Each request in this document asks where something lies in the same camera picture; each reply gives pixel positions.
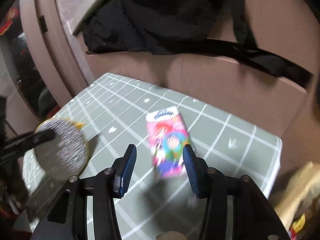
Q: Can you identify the round silver foil lid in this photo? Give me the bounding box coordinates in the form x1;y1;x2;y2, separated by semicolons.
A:
34;118;89;180

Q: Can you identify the pink colourful carton box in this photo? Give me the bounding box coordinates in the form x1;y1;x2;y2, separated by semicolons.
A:
146;106;190;178

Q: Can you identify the yellow plastic trash bag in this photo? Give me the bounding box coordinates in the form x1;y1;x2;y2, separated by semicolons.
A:
269;161;319;230

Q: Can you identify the black cloth on counter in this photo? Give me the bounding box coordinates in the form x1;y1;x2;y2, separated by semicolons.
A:
82;0;312;87

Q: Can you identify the cardboard cabinet front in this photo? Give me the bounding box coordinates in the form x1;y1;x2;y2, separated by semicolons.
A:
81;0;319;171

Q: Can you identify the beige door frame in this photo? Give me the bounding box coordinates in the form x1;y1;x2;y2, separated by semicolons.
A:
20;0;94;106

